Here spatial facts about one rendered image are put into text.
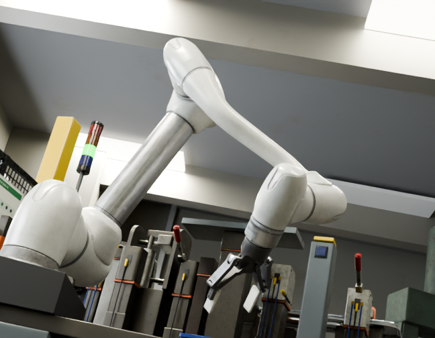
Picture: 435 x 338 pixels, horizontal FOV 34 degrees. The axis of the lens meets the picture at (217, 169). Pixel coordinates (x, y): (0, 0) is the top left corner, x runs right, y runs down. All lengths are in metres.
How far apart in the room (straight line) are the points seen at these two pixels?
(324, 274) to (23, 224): 0.86
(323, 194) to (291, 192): 0.14
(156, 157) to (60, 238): 0.42
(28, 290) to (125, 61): 4.44
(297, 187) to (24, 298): 0.69
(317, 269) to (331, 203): 0.33
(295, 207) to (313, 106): 4.31
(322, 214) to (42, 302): 0.72
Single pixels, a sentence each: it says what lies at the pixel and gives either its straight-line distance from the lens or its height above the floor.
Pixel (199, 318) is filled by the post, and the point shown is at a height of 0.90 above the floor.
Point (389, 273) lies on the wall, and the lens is 8.72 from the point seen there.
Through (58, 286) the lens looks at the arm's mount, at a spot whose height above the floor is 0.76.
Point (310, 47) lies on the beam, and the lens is 4.78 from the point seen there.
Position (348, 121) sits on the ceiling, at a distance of 6.16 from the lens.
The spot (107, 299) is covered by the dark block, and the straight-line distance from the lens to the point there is 2.41.
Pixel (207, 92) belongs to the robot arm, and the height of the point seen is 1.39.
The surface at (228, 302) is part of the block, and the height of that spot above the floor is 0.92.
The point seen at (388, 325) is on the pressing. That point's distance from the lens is 2.32.
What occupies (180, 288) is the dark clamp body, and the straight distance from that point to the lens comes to 2.33.
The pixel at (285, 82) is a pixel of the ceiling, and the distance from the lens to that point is 5.76.
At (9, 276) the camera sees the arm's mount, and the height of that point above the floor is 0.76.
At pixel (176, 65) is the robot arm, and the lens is 2.04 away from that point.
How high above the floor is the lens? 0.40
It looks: 24 degrees up
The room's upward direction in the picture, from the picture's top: 13 degrees clockwise
